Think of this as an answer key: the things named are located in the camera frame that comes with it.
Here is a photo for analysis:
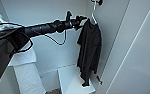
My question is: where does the white clothes hanger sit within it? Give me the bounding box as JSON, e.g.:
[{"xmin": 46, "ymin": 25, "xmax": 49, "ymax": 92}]
[{"xmin": 89, "ymin": 2, "xmax": 99, "ymax": 26}]

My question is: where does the black garment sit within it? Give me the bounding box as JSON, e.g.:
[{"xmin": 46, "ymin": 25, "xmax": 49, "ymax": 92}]
[{"xmin": 76, "ymin": 18, "xmax": 103, "ymax": 88}]

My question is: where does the white wardrobe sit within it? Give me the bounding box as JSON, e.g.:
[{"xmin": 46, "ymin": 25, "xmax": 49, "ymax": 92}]
[{"xmin": 0, "ymin": 0, "xmax": 130, "ymax": 94}]

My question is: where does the white inner wardrobe shelf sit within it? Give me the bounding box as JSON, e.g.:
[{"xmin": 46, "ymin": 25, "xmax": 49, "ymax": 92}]
[{"xmin": 57, "ymin": 64, "xmax": 98, "ymax": 94}]

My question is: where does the small black door hook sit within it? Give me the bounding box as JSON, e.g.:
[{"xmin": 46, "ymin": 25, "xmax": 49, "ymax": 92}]
[{"xmin": 96, "ymin": 75, "xmax": 103, "ymax": 86}]

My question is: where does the woven storage basket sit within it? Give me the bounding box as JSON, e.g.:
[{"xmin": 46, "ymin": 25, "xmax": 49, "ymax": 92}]
[{"xmin": 45, "ymin": 88, "xmax": 63, "ymax": 94}]

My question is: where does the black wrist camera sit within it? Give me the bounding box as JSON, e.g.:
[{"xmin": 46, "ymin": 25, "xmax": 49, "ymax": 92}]
[{"xmin": 65, "ymin": 10, "xmax": 74, "ymax": 22}]

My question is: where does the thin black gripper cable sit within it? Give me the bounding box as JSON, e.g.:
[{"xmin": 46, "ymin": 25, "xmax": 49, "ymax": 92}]
[{"xmin": 44, "ymin": 31, "xmax": 68, "ymax": 47}]

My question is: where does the black rail bracket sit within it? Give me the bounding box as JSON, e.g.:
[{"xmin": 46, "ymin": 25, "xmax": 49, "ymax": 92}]
[{"xmin": 90, "ymin": 0, "xmax": 104, "ymax": 6}]

